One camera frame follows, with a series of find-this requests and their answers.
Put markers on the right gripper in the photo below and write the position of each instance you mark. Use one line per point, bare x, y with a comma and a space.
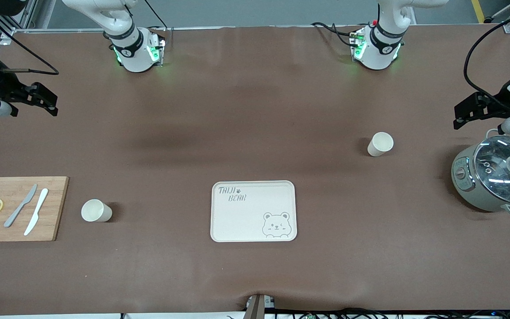
3, 87

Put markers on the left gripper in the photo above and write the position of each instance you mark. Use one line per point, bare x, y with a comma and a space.
496, 105

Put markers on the white IKEA cup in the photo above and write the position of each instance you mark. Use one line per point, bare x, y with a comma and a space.
381, 142
93, 210

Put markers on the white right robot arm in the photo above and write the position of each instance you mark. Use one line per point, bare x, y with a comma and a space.
129, 51

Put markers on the glass pot lid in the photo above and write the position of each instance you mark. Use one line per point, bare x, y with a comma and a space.
498, 173

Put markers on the grey-green cooking pot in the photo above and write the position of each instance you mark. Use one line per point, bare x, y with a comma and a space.
472, 190

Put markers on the yellow floor tape strip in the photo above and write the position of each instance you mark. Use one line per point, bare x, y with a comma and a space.
478, 11

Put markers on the grey plastic knife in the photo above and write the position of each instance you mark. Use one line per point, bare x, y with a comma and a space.
20, 206

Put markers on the white plastic knife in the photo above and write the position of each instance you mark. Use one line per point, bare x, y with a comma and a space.
36, 212

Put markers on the wooden cutting board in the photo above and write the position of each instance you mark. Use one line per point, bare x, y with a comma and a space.
53, 212

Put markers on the brown table cover mat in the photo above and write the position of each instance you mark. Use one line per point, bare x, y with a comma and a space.
104, 274

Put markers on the cream bear print tray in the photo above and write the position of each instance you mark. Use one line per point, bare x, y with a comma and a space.
241, 221

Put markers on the brown camera mount post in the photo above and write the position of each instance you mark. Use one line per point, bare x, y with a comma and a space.
255, 306

